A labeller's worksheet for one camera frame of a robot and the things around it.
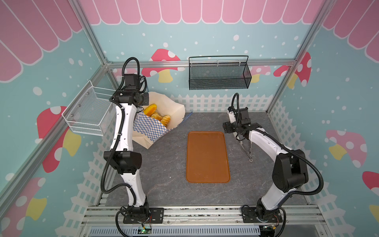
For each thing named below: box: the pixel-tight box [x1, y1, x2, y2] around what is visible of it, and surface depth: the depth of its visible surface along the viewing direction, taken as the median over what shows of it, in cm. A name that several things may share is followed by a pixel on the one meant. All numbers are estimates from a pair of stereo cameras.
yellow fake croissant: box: [160, 115, 172, 128], surface depth 105 cm
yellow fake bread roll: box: [151, 113, 163, 121], surface depth 102 cm
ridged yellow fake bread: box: [143, 103, 158, 117], surface depth 102 cm
